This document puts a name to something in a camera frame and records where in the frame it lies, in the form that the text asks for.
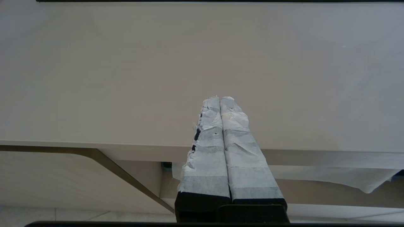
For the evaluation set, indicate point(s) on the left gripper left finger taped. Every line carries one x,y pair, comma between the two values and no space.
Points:
206,164

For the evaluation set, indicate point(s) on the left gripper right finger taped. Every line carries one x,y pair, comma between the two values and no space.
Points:
249,170

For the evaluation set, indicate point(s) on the white cloth sheet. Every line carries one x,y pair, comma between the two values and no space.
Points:
347,176

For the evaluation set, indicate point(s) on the beige wood cabinet front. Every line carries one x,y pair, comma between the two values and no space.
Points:
47,179

